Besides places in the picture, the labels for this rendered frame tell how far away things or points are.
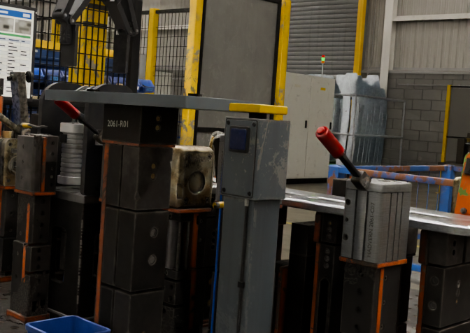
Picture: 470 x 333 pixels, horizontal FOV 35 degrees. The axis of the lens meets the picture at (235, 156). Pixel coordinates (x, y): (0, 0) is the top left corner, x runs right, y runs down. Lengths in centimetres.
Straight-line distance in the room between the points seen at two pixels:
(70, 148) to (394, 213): 74
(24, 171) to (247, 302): 66
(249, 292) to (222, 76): 388
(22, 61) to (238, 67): 264
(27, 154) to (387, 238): 76
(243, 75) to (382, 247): 399
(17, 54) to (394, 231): 169
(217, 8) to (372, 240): 384
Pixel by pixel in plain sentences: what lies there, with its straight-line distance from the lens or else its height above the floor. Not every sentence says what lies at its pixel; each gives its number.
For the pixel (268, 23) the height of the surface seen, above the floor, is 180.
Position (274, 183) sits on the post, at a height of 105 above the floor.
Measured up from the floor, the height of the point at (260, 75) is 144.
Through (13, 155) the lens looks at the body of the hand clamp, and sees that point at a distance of 190.
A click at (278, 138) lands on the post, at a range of 104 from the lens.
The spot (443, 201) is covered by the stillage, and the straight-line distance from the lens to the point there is 452.
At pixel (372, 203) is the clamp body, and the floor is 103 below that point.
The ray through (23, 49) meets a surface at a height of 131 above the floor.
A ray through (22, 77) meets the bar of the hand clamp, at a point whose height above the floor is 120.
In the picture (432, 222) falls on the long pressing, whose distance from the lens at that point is 118.
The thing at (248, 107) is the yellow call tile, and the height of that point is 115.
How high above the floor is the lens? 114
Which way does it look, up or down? 3 degrees down
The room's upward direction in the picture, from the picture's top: 4 degrees clockwise
